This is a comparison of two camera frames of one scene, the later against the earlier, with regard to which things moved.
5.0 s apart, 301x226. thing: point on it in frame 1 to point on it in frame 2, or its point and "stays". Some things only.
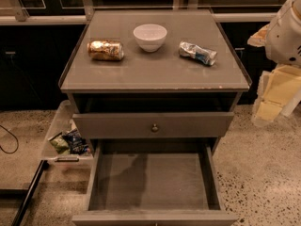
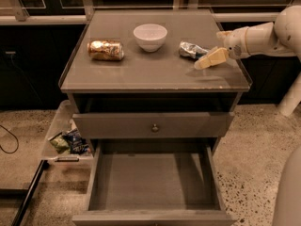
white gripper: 284,40 to 235,43
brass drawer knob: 154,128 stays
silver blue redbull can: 202,55 stays
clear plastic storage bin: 65,147 stays
